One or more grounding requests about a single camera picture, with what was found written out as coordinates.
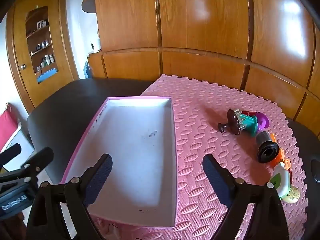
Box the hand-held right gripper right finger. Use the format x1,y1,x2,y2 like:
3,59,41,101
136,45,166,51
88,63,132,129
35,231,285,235
202,154,290,240

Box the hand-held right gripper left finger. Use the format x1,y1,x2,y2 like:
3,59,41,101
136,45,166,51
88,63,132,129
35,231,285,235
26,153,113,240

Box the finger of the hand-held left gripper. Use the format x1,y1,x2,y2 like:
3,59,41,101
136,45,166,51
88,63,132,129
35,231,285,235
0,147,54,188
0,143,22,167

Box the pink cardboard box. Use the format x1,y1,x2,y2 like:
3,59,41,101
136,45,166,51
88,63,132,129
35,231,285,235
61,96,179,228

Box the dark brown knob massager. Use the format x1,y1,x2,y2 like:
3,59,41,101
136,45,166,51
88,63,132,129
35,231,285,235
217,109,244,136

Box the black ribbed cylinder cap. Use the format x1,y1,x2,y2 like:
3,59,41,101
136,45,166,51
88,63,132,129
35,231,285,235
255,132,280,164

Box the orange linked snap cubes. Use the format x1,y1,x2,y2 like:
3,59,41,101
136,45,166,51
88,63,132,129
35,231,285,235
269,148,292,171

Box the purple plastic cup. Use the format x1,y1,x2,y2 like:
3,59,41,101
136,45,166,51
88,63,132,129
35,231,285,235
255,112,270,133

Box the cream carved egg-shaped case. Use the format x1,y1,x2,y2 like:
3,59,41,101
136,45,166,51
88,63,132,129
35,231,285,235
281,185,300,203

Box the pink foam puzzle mat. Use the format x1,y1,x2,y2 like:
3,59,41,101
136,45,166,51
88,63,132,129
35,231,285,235
91,74,308,240

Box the group of small bottles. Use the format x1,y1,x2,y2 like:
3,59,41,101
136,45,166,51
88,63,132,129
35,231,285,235
30,20,54,68

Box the wooden glass-door cabinet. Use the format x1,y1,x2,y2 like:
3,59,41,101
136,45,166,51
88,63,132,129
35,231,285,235
5,0,80,115

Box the wooden wardrobe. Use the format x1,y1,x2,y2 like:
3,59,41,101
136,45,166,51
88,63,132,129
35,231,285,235
89,0,320,138

